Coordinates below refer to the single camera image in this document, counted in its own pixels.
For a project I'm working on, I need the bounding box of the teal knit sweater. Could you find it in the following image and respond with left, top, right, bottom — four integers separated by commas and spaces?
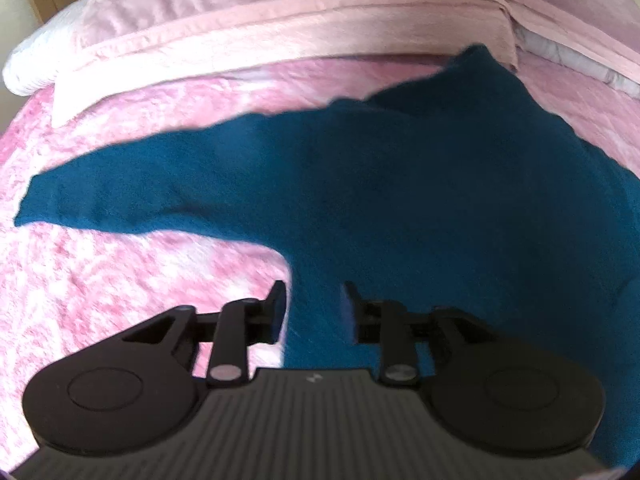
14, 44, 640, 471

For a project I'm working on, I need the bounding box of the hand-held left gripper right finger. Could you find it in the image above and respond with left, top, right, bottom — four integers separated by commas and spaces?
342, 282, 506, 389

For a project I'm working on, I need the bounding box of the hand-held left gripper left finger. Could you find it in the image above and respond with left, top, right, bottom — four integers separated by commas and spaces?
120, 281, 289, 389

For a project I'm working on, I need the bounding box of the pink quilt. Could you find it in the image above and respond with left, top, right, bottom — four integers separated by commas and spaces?
2, 0, 640, 127

